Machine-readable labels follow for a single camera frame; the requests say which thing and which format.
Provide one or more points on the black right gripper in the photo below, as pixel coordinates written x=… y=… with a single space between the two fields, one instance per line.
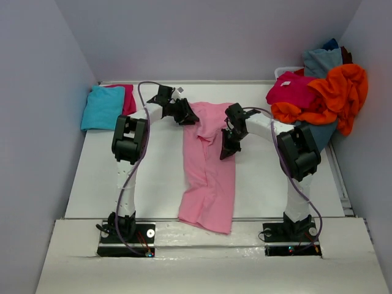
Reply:
x=227 y=148

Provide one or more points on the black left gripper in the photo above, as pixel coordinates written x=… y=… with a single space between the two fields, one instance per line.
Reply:
x=187 y=116

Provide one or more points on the light pink t-shirt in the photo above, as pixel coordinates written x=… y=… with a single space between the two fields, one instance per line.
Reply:
x=209 y=199

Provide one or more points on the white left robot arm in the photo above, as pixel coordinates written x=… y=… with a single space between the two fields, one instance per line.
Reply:
x=129 y=145

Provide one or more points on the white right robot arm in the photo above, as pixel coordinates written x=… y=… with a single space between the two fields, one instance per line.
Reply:
x=299 y=158

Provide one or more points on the folded magenta t-shirt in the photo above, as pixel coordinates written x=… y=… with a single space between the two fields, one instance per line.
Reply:
x=129 y=106

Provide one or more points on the crumpled magenta t-shirt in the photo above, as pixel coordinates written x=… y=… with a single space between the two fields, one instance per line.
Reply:
x=291 y=87

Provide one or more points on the white laundry basket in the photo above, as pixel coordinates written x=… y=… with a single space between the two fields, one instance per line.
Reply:
x=281 y=70

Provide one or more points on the folded turquoise t-shirt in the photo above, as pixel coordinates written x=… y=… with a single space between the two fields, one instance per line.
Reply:
x=103 y=107

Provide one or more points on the grey-blue t-shirt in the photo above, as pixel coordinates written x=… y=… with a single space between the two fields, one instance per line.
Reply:
x=317 y=63

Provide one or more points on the crumpled orange t-shirt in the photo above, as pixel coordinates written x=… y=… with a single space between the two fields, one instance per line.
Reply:
x=338 y=99

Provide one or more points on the dark blue t-shirt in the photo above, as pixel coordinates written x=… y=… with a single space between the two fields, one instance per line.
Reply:
x=332 y=44

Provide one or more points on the maroon t-shirt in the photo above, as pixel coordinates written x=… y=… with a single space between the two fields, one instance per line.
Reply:
x=346 y=56

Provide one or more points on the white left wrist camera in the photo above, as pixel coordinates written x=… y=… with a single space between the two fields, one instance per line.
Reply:
x=178 y=92

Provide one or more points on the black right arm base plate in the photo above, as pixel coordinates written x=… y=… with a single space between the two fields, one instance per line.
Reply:
x=279 y=243

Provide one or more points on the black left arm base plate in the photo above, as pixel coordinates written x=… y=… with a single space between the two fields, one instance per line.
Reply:
x=139 y=245

